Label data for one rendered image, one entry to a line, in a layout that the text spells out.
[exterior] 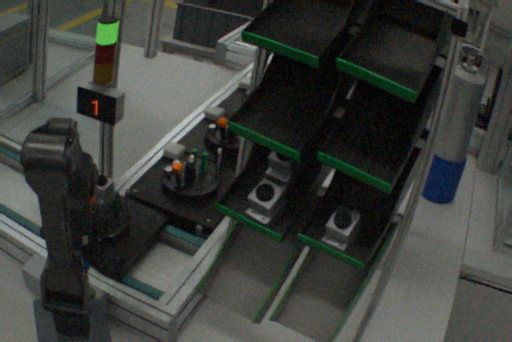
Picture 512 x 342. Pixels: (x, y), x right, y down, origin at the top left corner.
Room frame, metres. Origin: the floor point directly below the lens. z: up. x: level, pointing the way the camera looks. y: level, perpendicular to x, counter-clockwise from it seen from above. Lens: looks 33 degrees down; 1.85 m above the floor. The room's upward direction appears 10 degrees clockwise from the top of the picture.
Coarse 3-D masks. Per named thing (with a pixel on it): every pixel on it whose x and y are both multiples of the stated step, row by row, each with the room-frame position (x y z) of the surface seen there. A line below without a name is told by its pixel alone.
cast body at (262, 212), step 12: (264, 180) 0.87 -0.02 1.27; (252, 192) 0.85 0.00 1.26; (264, 192) 0.84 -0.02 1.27; (276, 192) 0.85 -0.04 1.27; (252, 204) 0.84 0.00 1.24; (264, 204) 0.82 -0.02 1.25; (276, 204) 0.83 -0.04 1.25; (288, 204) 0.87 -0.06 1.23; (252, 216) 0.83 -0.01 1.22; (264, 216) 0.83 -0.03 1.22; (276, 216) 0.84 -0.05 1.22
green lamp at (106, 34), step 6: (114, 24) 1.15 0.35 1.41; (102, 30) 1.14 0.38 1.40; (108, 30) 1.14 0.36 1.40; (114, 30) 1.15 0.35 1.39; (96, 36) 1.15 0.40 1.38; (102, 36) 1.14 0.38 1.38; (108, 36) 1.14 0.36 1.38; (114, 36) 1.15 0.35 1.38; (96, 42) 1.15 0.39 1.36; (102, 42) 1.14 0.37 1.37; (108, 42) 1.14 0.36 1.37; (114, 42) 1.15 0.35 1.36
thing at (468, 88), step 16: (464, 64) 1.58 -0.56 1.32; (464, 80) 1.53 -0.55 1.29; (480, 80) 1.55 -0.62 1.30; (464, 96) 1.52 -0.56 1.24; (480, 96) 1.54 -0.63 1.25; (448, 112) 1.54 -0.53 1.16; (464, 112) 1.52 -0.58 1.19; (448, 128) 1.53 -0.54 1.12; (464, 128) 1.52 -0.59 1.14; (448, 144) 1.52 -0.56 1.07; (464, 144) 1.53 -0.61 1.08; (448, 160) 1.52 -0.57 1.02
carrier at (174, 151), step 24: (168, 144) 1.37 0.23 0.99; (168, 168) 1.24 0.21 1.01; (192, 168) 1.23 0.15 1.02; (216, 168) 1.25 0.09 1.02; (144, 192) 1.17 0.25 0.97; (168, 192) 1.18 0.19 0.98; (192, 192) 1.18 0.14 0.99; (216, 192) 1.22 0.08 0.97; (192, 216) 1.12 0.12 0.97; (216, 216) 1.14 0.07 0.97
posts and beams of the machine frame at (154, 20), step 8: (152, 0) 2.20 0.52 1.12; (160, 0) 2.19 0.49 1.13; (152, 8) 2.20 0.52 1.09; (160, 8) 2.20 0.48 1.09; (152, 16) 2.20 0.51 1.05; (160, 16) 2.22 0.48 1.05; (152, 24) 2.21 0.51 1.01; (160, 24) 2.22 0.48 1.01; (152, 32) 2.19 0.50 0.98; (152, 40) 2.19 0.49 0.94; (152, 48) 2.19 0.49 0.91; (144, 56) 2.20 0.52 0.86; (152, 56) 2.19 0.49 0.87
